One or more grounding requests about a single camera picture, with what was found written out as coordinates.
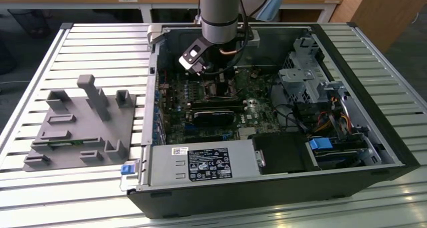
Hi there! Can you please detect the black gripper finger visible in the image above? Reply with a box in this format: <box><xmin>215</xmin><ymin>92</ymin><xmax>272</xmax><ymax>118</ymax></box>
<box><xmin>225</xmin><ymin>78</ymin><xmax>237</xmax><ymax>95</ymax></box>
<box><xmin>208</xmin><ymin>80</ymin><xmax>220</xmax><ymax>97</ymax></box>

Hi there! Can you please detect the metal socket cover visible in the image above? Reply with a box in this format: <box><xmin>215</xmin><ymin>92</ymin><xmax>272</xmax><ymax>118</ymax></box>
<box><xmin>233</xmin><ymin>69</ymin><xmax>260</xmax><ymax>94</ymax></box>

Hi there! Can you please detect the CPU socket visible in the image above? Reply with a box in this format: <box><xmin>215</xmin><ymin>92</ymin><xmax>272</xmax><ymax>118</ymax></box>
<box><xmin>201</xmin><ymin>79</ymin><xmax>239</xmax><ymax>101</ymax></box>

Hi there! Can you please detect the black RAM stick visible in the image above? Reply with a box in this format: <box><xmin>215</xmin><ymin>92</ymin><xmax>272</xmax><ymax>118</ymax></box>
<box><xmin>191</xmin><ymin>104</ymin><xmax>244</xmax><ymax>111</ymax></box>
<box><xmin>189</xmin><ymin>99</ymin><xmax>244</xmax><ymax>106</ymax></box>

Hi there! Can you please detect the black graphics card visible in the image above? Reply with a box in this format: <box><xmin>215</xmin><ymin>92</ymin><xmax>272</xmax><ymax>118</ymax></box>
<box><xmin>189</xmin><ymin>108</ymin><xmax>237</xmax><ymax>128</ymax></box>

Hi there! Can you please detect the green motherboard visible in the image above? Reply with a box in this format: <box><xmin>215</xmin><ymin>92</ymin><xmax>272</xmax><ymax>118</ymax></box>
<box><xmin>153</xmin><ymin>67</ymin><xmax>288</xmax><ymax>146</ymax></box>

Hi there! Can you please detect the silver chipset heat sink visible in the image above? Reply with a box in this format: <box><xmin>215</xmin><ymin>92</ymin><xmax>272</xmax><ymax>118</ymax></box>
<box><xmin>237</xmin><ymin>127</ymin><xmax>257</xmax><ymax>140</ymax></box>

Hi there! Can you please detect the metal drive cage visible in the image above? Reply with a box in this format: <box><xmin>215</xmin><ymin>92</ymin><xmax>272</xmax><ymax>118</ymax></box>
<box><xmin>276</xmin><ymin>36</ymin><xmax>336</xmax><ymax>105</ymax></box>

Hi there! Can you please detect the black plastic shroud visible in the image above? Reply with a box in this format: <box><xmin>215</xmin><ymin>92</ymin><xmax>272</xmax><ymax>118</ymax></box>
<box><xmin>248</xmin><ymin>132</ymin><xmax>320</xmax><ymax>176</ymax></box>

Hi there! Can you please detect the silver power supply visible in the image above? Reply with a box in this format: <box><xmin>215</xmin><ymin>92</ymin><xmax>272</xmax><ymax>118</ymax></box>
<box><xmin>145</xmin><ymin>139</ymin><xmax>267</xmax><ymax>187</ymax></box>

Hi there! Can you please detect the blue disk carrier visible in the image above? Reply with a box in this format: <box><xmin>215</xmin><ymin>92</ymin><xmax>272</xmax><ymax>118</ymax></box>
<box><xmin>308</xmin><ymin>137</ymin><xmax>333</xmax><ymax>152</ymax></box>

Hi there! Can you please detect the black disk drive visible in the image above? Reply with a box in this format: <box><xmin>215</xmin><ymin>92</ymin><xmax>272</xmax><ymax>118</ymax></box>
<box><xmin>312</xmin><ymin>147</ymin><xmax>363</xmax><ymax>169</ymax></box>

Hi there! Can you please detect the grey parts rack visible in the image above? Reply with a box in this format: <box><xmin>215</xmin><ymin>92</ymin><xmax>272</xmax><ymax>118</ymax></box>
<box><xmin>21</xmin><ymin>74</ymin><xmax>137</xmax><ymax>173</ymax></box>

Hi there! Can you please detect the black PC case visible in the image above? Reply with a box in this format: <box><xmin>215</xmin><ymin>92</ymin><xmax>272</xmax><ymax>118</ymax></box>
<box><xmin>125</xmin><ymin>22</ymin><xmax>421</xmax><ymax>219</ymax></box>

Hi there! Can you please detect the green RAM stick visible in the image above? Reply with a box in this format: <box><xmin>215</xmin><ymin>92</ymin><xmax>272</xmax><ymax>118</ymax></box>
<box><xmin>49</xmin><ymin>139</ymin><xmax>84</xmax><ymax>147</ymax></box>

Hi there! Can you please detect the wooden cabinet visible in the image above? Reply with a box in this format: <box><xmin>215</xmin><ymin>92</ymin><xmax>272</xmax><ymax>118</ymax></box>
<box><xmin>328</xmin><ymin>0</ymin><xmax>427</xmax><ymax>54</ymax></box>

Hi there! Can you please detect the black mesh waste basket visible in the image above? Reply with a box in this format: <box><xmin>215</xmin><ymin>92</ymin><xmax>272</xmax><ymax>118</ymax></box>
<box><xmin>6</xmin><ymin>8</ymin><xmax>53</xmax><ymax>39</ymax></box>

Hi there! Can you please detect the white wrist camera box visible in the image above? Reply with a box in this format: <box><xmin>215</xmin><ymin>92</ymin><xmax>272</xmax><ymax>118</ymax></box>
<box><xmin>177</xmin><ymin>37</ymin><xmax>211</xmax><ymax>75</ymax></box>

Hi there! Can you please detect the black wire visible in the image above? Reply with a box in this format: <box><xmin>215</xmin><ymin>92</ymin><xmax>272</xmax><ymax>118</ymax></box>
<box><xmin>272</xmin><ymin>103</ymin><xmax>309</xmax><ymax>134</ymax></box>

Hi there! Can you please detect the silver case handle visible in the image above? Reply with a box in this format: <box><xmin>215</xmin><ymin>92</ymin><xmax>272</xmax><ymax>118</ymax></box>
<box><xmin>145</xmin><ymin>24</ymin><xmax>165</xmax><ymax>44</ymax></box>

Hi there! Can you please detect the orange yellow wire bundle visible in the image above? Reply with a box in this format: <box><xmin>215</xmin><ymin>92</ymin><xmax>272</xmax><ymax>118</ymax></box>
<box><xmin>315</xmin><ymin>111</ymin><xmax>353</xmax><ymax>134</ymax></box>

